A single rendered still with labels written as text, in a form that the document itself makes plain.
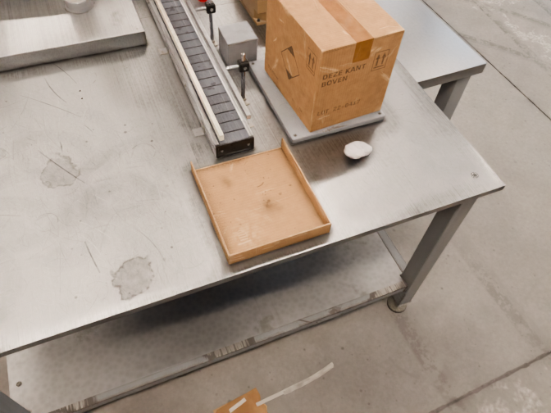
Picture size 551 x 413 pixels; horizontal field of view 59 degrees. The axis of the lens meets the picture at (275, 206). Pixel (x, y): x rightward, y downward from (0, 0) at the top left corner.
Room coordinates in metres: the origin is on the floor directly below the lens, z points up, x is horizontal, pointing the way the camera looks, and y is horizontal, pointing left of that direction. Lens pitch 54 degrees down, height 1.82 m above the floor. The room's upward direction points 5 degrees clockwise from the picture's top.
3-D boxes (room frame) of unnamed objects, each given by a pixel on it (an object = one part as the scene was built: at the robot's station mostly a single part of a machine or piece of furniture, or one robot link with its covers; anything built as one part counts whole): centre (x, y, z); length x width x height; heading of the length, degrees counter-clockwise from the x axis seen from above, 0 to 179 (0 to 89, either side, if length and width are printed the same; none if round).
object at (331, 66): (1.16, -0.10, 0.99); 0.30 x 0.24 x 0.27; 31
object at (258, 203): (0.74, 0.05, 0.85); 0.30 x 0.26 x 0.04; 27
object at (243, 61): (1.10, 0.15, 0.91); 0.07 x 0.03 x 0.16; 117
